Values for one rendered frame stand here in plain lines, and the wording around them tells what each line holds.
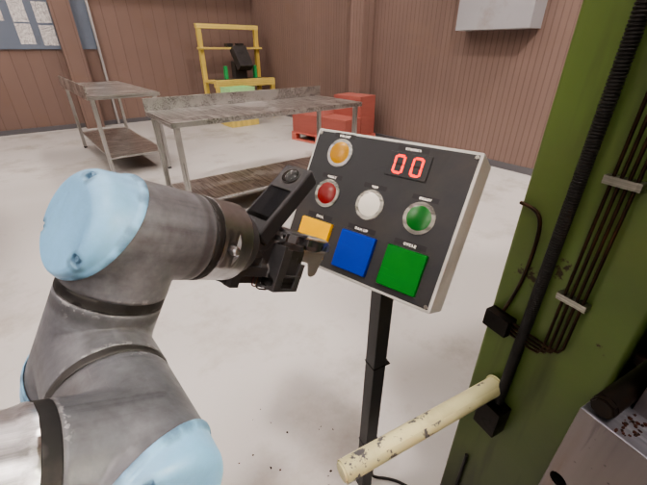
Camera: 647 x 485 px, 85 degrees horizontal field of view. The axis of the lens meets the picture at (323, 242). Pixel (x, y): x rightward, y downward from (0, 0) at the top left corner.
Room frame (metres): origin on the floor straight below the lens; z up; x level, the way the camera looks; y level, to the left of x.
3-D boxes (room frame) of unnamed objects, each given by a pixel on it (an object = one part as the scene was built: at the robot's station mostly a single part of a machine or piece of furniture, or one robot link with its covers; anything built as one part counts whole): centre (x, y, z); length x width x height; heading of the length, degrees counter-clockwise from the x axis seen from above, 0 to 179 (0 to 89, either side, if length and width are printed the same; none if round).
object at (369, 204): (0.62, -0.09, 1.09); 0.05 x 0.03 x 0.04; 28
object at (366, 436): (0.68, -0.14, 0.54); 0.04 x 0.04 x 1.08; 28
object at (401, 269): (0.52, -0.14, 1.01); 0.07 x 0.05 x 0.07; 53
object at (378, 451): (0.49, -0.23, 0.62); 0.44 x 0.05 x 0.05; 118
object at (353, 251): (0.58, -0.06, 1.01); 0.07 x 0.05 x 0.07; 53
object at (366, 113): (5.95, -0.16, 0.36); 1.27 x 0.98 x 0.71; 38
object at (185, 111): (3.45, 0.57, 0.49); 1.86 x 0.71 x 0.98; 128
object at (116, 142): (4.94, 2.82, 0.50); 2.01 x 0.74 x 1.01; 40
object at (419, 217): (0.56, -0.17, 1.09); 0.05 x 0.03 x 0.04; 28
